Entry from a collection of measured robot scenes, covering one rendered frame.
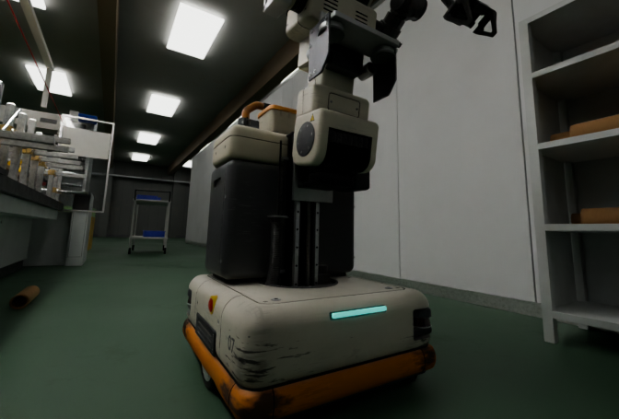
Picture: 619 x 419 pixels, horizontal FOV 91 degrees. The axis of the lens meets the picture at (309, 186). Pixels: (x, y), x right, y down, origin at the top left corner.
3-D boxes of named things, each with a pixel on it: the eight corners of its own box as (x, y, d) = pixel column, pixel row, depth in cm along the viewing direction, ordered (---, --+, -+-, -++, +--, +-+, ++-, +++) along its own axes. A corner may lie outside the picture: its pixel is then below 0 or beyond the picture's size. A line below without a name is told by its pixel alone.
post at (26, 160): (26, 189, 204) (37, 120, 211) (24, 189, 201) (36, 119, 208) (18, 189, 202) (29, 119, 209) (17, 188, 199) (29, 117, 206)
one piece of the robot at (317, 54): (298, 86, 92) (300, 20, 95) (367, 107, 106) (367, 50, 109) (330, 62, 79) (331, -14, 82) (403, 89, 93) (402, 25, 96)
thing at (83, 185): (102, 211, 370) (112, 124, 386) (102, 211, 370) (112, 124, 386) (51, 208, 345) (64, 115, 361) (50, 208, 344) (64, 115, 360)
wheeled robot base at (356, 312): (179, 340, 116) (184, 272, 120) (319, 319, 149) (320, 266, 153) (238, 447, 60) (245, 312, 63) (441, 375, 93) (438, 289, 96)
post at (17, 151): (15, 192, 182) (28, 114, 189) (13, 191, 179) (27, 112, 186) (6, 191, 180) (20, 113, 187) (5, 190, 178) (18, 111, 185)
